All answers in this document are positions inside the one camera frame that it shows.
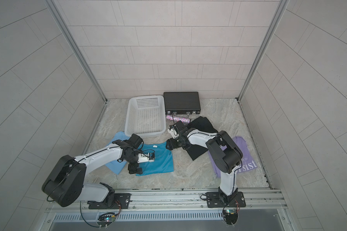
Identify white plastic laundry basket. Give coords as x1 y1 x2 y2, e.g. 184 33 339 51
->
124 95 166 138

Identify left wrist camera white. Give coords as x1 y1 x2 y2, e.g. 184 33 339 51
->
137 153 155 164

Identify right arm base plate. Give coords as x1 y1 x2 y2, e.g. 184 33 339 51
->
200 192 246 208

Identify black t-shirt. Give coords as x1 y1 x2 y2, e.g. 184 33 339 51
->
176 116 219 161

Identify teal t-shirt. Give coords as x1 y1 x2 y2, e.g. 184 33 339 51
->
136 142 174 176

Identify aluminium mounting rail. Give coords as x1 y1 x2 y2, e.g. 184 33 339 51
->
45 189 287 213

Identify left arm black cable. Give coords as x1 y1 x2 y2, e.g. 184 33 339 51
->
78 200 102 228

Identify right green circuit board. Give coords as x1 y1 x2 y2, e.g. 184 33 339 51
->
222 209 239 225

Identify left green circuit board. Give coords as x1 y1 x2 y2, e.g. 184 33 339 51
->
97 212 116 228

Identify purple folded t-shirt Persist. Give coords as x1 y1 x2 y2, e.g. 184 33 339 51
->
208 136 258 178

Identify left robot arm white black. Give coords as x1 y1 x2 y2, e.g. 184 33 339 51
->
41 134 143 209

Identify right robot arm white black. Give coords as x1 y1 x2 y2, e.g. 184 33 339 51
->
168 121 243 203

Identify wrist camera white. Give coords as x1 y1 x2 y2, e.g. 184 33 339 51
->
167 125 179 139
137 153 155 164

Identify light blue t-shirt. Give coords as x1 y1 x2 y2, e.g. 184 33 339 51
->
104 131 134 175

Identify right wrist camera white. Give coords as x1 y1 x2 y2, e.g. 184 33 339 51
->
167 125 179 139

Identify green circuit board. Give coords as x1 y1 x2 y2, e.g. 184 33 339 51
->
97 212 116 228
222 209 239 225

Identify black hard case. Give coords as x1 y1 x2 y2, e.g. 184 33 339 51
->
163 91 201 115

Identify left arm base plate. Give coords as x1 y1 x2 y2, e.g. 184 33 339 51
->
87 193 131 209

